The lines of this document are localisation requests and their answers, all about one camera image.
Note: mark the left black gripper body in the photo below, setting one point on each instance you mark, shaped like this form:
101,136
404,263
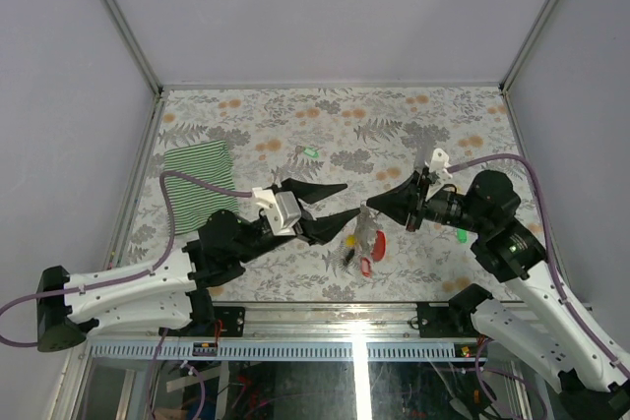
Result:
263,245

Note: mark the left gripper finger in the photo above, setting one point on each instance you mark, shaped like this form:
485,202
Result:
311,193
322,230

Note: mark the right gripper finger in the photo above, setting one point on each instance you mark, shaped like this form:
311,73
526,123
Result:
402,195
402,210

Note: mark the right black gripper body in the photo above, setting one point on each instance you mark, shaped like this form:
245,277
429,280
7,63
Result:
437,207

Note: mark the grey red key ring holder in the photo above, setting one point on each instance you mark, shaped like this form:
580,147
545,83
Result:
370,239

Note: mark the red key tag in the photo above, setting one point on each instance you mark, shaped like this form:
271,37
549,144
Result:
366,267

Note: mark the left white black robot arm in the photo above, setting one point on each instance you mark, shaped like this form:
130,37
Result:
172,293

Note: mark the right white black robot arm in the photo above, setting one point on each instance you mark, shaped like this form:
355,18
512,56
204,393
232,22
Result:
586,368

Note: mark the green key tag centre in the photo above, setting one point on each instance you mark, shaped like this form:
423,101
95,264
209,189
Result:
310,152

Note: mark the green key tag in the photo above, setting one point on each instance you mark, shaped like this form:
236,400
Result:
310,152
462,236

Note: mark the green key tag right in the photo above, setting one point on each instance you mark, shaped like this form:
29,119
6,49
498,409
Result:
462,236

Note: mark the green striped cloth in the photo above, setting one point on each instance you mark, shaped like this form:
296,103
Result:
192,205

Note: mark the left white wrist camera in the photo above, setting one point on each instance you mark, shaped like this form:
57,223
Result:
281,209

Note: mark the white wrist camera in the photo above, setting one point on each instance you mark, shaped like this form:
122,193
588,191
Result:
281,209
433,164

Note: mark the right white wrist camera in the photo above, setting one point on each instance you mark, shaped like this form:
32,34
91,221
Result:
433,164

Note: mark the aluminium front rail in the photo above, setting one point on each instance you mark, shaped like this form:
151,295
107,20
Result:
302,331

